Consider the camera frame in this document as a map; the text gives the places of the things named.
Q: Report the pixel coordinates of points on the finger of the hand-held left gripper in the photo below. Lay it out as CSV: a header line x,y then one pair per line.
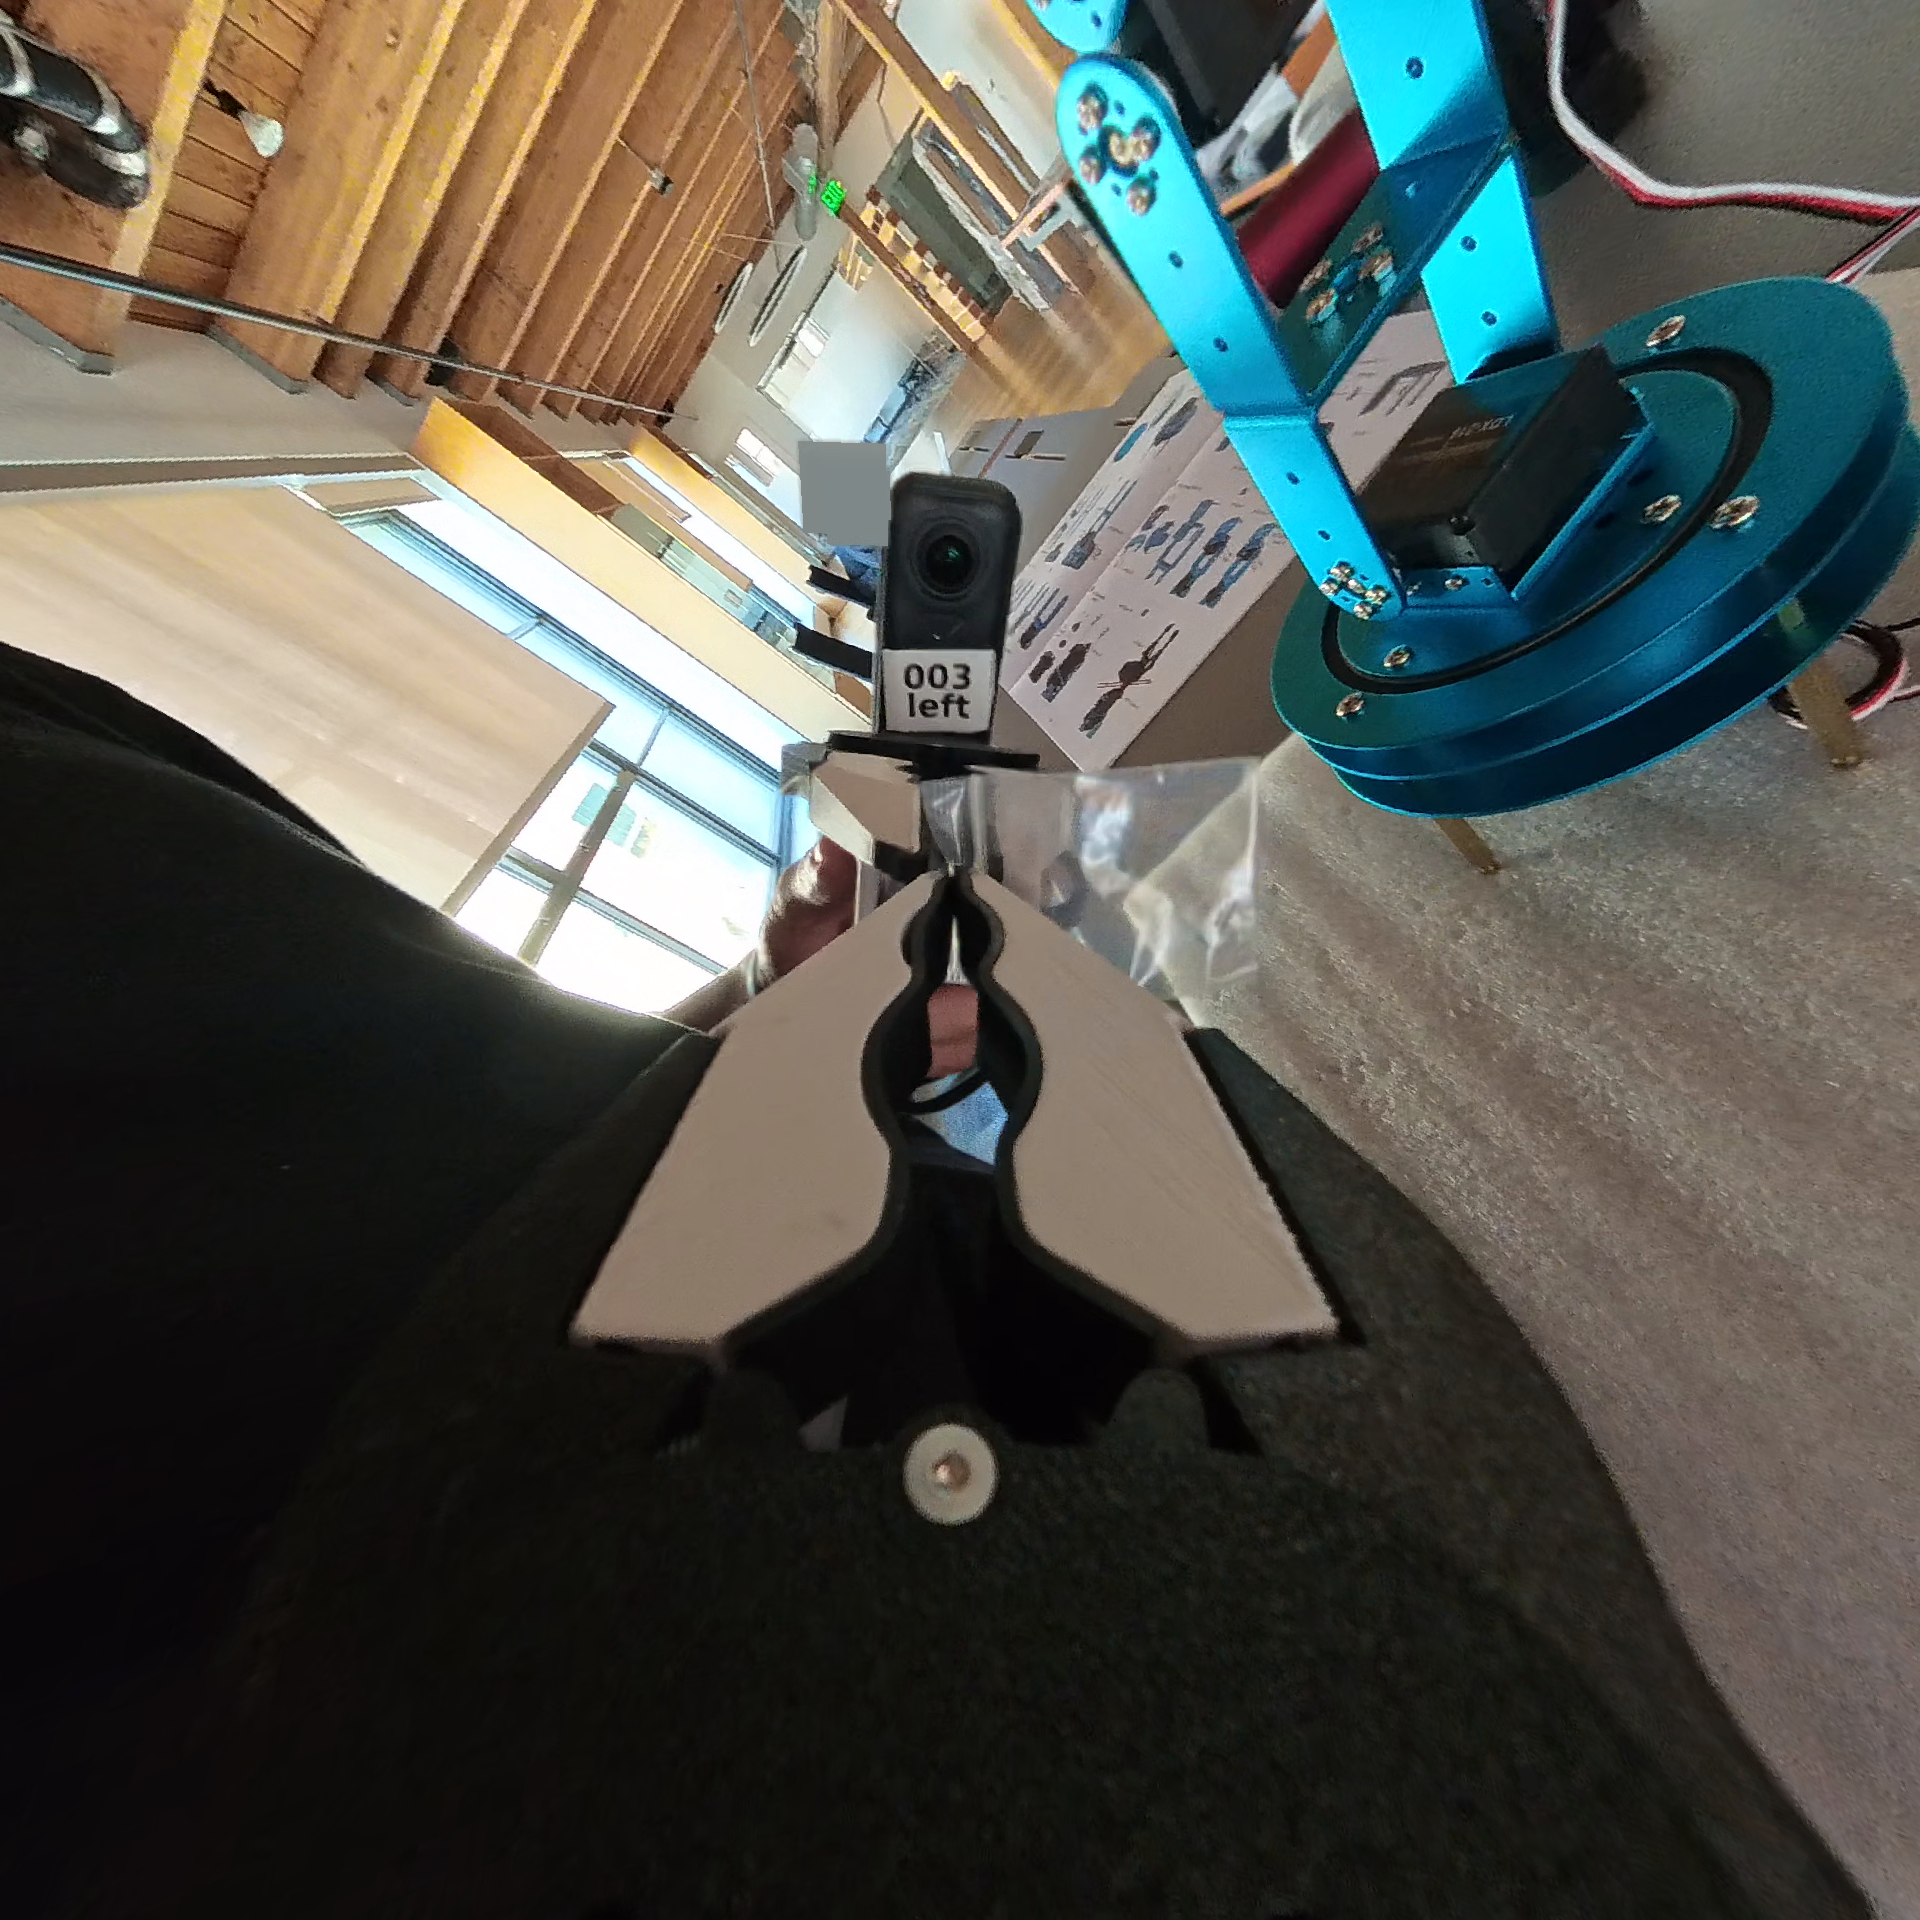
x,y
863,809
984,818

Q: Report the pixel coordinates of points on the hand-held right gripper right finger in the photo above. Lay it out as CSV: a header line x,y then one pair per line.
x,y
1155,1184

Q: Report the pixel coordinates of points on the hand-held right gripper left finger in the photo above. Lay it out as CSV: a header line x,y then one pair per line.
x,y
750,1184

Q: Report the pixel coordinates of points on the small clear zip bag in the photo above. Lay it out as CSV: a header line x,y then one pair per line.
x,y
1171,855

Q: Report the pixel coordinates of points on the blue toy robot arm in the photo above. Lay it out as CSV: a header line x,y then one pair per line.
x,y
1576,600

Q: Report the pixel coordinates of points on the person's left forearm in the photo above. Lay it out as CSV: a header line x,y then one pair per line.
x,y
720,1005

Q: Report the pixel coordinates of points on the person's left hand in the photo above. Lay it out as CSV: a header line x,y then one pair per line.
x,y
810,916

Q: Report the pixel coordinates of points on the printed instruction sheet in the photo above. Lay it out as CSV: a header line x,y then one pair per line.
x,y
1141,585

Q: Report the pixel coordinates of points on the white foam mat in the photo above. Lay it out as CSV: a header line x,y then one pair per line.
x,y
1576,1200

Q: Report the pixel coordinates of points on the person's black clothing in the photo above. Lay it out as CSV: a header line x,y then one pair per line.
x,y
224,1200

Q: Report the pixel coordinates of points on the grey ceiling pipes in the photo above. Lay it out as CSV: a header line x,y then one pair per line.
x,y
67,112

